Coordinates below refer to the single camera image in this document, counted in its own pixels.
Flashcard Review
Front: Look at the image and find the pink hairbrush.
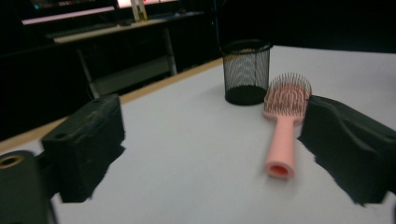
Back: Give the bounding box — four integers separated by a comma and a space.
262, 72, 313, 181

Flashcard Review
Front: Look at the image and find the computer monitor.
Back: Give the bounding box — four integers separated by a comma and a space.
21, 0, 120, 26

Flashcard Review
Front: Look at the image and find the black mesh pen holder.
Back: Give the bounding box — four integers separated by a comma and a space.
220, 38, 275, 106

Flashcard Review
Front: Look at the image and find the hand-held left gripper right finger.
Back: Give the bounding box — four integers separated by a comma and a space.
297, 94, 396, 207

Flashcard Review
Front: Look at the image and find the yellowish monitor stand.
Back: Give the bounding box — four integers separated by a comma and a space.
130, 0, 149, 22

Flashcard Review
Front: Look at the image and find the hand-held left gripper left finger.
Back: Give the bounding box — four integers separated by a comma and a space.
41, 93, 126, 203

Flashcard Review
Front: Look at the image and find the white metal stand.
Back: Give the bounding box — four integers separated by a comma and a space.
46, 10, 207, 99

